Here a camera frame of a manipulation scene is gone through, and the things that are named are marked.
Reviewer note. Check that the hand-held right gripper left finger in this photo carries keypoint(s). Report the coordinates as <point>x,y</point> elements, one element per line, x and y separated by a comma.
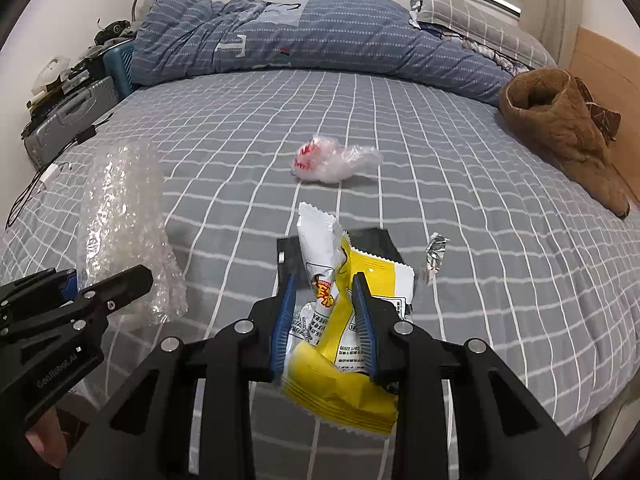
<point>282,325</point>

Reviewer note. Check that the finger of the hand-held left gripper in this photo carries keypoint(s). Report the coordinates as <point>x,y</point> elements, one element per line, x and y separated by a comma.
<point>67,282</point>
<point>125,285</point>

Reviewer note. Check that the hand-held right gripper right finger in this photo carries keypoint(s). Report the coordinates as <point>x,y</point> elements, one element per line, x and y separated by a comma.
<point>362,330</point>

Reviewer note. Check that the clear bubble wrap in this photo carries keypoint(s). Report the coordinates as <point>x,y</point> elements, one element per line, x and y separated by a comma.
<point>125,220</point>

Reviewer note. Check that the white yellow snack packet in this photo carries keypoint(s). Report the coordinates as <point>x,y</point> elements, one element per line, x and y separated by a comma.
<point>330,390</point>

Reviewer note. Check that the person's left hand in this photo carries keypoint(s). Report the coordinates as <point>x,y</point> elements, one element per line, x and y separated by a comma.
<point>45,435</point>

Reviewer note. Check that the yellow snack wrapper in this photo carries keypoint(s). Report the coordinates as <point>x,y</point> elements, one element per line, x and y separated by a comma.
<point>387,280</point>

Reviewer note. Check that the black flat packet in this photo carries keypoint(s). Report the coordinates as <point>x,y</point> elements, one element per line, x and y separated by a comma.
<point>372,242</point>

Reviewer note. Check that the silver foil wrapper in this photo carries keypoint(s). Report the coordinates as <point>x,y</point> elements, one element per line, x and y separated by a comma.
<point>435,255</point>

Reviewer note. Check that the white charger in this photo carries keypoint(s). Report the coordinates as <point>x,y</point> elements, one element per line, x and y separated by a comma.
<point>52,172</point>

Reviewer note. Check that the black power adapter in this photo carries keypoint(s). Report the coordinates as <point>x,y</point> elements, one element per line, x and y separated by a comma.
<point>85,134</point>

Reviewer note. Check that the grey suitcase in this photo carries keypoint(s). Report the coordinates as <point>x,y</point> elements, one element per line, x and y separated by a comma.
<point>65,115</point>

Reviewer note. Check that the clear red-printed plastic bag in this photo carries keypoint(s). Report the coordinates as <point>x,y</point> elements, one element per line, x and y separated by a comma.
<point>330,160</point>

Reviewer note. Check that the white translucent bag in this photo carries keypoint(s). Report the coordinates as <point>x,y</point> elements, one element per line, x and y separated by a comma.
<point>52,72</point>

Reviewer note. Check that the black gadget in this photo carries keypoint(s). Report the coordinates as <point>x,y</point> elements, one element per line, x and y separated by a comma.
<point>115,27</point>

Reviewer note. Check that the brown quilted jacket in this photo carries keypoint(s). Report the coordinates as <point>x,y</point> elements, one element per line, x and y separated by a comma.
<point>560,130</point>

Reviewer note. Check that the blue striped duvet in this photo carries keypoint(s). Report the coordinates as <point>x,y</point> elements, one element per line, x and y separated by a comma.
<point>350,35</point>

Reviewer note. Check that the dark leaf-printed cushion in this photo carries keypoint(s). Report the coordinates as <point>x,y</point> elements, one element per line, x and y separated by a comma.
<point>605,120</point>

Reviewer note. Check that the grey checked pillow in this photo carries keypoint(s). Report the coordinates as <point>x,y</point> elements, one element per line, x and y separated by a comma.
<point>490,25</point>

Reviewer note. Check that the tan padded headboard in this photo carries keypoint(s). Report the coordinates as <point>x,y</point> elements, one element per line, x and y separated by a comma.
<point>615,70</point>

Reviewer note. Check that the beige curtain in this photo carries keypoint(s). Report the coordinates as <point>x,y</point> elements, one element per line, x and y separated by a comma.
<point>550,0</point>

